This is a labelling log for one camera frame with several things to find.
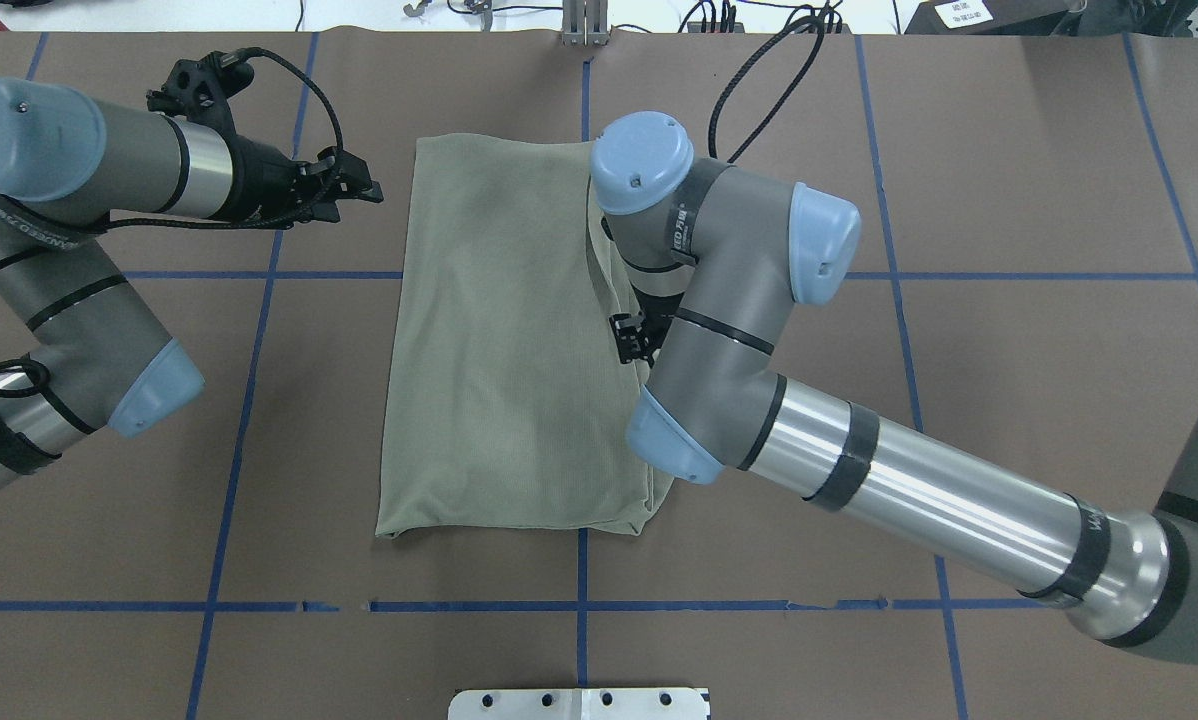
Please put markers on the black box with label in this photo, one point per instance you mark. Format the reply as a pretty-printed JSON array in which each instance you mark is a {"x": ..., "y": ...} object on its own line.
[{"x": 989, "y": 18}]

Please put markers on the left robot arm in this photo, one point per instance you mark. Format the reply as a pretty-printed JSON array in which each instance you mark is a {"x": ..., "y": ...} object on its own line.
[{"x": 72, "y": 168}]

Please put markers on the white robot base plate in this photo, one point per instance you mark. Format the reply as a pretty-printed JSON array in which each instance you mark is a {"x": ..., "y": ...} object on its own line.
[{"x": 582, "y": 703}]

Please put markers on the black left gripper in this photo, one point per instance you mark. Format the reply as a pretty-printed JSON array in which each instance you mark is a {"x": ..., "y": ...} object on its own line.
[{"x": 262, "y": 182}]

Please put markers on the aluminium frame post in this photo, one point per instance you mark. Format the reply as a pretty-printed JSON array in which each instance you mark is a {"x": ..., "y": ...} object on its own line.
[{"x": 585, "y": 23}]

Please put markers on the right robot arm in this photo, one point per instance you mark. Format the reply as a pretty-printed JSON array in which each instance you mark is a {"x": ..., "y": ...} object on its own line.
[{"x": 721, "y": 256}]

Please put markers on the green long-sleeve shirt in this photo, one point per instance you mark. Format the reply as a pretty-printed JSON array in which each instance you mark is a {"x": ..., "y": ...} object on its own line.
[{"x": 507, "y": 403}]

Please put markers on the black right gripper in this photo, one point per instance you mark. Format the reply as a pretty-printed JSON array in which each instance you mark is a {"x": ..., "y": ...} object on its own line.
[{"x": 631, "y": 335}]

